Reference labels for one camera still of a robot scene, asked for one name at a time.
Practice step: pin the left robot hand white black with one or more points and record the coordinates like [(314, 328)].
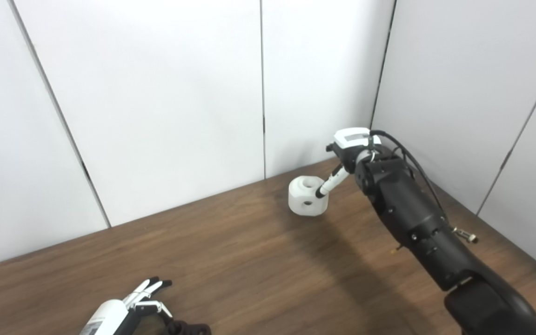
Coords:
[(110, 314)]

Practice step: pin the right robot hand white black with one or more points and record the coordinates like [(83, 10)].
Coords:
[(351, 144)]

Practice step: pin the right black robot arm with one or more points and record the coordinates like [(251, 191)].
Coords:
[(417, 218)]

